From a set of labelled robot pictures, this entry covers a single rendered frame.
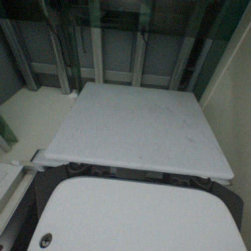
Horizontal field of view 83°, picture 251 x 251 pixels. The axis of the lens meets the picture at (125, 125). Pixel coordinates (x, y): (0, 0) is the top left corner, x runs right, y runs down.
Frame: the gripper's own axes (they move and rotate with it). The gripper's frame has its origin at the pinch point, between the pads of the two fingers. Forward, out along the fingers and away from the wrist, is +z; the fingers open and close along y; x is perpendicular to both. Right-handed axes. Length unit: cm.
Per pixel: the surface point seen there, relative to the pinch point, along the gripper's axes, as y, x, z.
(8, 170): -33.3, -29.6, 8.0
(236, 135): 15.2, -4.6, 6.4
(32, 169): -27.0, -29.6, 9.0
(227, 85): 15.2, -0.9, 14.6
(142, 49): 2, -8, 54
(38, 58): -48, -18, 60
